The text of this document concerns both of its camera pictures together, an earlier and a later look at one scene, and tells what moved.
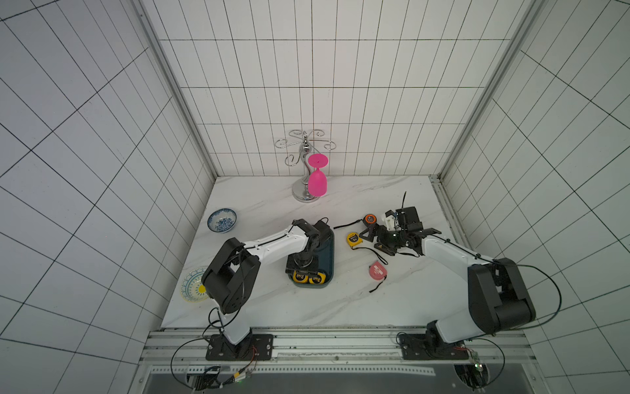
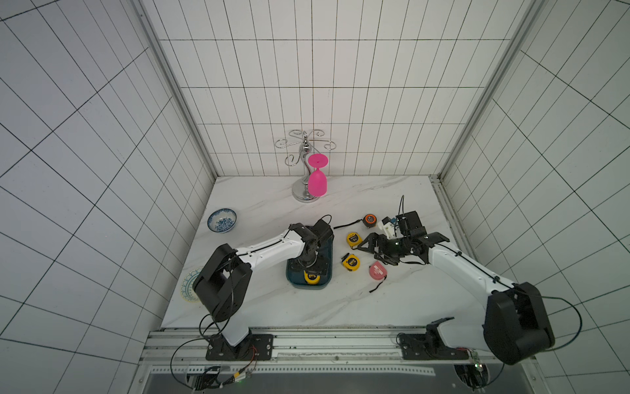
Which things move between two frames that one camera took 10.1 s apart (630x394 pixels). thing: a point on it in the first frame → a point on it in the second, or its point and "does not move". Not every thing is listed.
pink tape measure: (377, 272) does not move
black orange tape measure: (368, 219) does not move
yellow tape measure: (299, 278) → (351, 262)
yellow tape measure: (353, 239) does not move
